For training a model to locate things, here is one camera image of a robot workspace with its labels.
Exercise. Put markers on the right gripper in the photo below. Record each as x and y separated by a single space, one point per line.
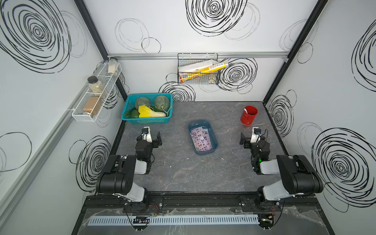
244 139

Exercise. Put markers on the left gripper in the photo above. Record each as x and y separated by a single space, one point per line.
157 140

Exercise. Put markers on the dark teal storage box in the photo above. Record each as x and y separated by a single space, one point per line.
205 124

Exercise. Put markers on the purple Kuromi sticker sheet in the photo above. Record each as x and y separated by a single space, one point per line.
201 139

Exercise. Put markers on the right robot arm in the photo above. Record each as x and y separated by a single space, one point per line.
298 177

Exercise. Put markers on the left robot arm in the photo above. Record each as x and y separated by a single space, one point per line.
117 176

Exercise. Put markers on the yellow foil box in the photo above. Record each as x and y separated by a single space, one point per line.
202 71

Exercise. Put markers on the green toy cucumber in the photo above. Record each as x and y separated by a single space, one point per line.
132 114

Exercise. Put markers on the red cup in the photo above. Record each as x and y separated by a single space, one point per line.
248 115

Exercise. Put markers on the teal plastic basket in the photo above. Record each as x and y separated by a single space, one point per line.
130 105

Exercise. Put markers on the left green melon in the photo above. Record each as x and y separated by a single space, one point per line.
142 101

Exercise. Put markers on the green melon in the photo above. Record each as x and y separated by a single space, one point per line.
162 103
142 101

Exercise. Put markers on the right green melon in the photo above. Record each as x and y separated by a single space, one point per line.
162 103

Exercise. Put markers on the black lid spice jar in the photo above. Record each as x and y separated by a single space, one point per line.
95 85

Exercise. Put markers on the clear lid jar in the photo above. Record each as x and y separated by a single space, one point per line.
112 65

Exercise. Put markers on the white paper package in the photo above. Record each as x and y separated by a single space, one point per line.
197 66

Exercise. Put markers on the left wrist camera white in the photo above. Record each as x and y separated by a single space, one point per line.
146 134

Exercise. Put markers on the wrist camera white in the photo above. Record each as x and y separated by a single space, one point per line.
256 133
146 134

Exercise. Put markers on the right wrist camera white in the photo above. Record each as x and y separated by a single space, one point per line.
256 133

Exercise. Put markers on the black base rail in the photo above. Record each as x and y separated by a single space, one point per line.
162 202

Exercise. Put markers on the white wire wall shelf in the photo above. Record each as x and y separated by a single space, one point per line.
101 94

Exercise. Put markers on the white slotted cable duct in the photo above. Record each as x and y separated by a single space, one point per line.
235 219

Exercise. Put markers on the black wire wall basket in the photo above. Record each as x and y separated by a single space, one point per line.
191 58

